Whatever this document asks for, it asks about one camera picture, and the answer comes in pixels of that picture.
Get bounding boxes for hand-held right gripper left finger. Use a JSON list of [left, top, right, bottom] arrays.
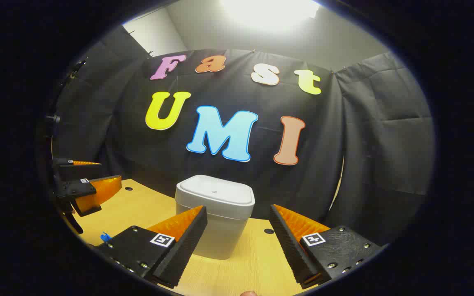
[[95, 205, 208, 289]]

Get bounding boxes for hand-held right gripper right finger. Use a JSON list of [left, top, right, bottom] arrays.
[[269, 204, 387, 289]]

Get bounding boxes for grey desktop garbage bin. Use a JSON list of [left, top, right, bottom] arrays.
[[175, 175, 256, 260]]

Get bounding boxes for wooden desktop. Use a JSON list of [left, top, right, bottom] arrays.
[[70, 179, 332, 296]]

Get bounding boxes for black backdrop cloth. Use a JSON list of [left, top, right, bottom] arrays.
[[52, 25, 435, 247]]

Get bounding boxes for ceiling light panel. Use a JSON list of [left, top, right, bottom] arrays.
[[221, 0, 321, 26]]

